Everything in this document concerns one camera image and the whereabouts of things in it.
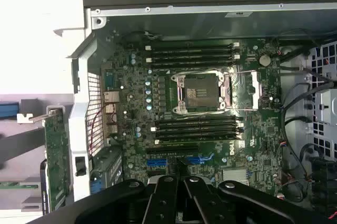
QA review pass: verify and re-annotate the blue expansion slot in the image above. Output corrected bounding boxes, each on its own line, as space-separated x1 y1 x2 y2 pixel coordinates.
146 155 214 169

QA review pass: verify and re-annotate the silver chipset heatsink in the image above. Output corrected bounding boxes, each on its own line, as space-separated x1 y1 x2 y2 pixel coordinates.
223 169 250 185

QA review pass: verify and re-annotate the black expansion slot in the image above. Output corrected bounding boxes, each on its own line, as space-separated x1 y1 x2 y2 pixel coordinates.
146 145 200 157

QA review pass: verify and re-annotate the black RAM slot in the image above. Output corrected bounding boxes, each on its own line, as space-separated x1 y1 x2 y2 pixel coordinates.
155 131 244 138
146 42 240 50
151 62 235 69
155 119 244 126
146 55 240 63
151 49 235 55
151 125 244 132

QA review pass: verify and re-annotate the blue case latch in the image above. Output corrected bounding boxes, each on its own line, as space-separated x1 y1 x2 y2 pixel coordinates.
90 178 106 196

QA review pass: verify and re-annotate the green motherboard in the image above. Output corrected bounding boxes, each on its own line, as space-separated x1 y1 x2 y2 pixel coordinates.
101 31 284 198

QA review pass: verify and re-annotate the CPU socket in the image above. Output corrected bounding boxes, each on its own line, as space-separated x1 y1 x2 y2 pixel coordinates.
171 72 232 115

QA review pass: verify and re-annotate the silver rear port block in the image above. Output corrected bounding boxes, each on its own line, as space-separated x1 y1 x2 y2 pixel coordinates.
101 68 118 137

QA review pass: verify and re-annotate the metal socket cover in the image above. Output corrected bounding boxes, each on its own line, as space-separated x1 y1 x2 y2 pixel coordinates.
231 70 263 111

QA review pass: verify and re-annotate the open dark grey PC case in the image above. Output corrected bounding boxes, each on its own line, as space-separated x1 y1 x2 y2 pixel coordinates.
54 0 337 209

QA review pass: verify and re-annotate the black plastic shroud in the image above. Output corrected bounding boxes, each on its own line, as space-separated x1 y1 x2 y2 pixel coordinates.
309 155 337 206

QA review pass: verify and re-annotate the plain green RAM stick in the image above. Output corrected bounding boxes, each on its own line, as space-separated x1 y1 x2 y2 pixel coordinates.
0 181 40 189

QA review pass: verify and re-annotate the coin cell battery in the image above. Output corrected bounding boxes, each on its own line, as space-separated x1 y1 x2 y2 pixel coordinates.
259 54 272 66

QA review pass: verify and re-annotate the perforated metal drive cage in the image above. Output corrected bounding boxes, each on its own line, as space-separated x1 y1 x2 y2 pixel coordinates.
306 41 337 161

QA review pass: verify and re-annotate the grey parts rack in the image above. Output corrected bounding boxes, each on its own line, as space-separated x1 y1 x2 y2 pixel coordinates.
0 99 48 216

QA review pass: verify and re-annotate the hard disk in blue carrier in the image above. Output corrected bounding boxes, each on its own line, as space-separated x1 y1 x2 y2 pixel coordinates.
0 102 21 115

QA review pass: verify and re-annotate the thin red wire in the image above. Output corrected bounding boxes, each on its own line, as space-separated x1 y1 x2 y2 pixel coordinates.
88 104 116 153

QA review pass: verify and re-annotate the black wire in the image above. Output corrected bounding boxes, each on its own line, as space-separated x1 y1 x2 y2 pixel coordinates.
280 83 316 140

